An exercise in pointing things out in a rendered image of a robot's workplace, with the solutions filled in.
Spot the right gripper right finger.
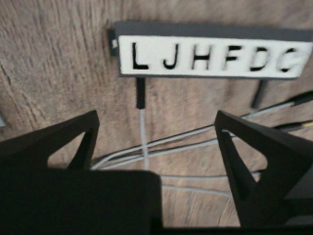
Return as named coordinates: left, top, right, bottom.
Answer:
left=214, top=110, right=313, bottom=226

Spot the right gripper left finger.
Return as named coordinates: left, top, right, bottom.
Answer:
left=0, top=110, right=100, bottom=169

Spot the black jack plug with cream metal tip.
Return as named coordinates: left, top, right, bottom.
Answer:
left=286, top=92, right=313, bottom=108
left=133, top=77, right=145, bottom=110

